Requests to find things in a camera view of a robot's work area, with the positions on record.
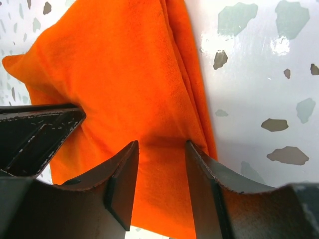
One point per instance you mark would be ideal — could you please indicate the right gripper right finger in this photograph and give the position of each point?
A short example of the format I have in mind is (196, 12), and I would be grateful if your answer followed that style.
(227, 205)

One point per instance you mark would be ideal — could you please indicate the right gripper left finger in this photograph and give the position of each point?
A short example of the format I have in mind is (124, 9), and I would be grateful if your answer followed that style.
(95, 205)

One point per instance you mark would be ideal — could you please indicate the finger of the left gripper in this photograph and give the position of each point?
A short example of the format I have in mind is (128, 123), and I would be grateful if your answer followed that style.
(31, 135)

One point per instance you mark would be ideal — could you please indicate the orange t-shirt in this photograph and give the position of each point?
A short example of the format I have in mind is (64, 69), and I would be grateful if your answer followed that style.
(132, 66)

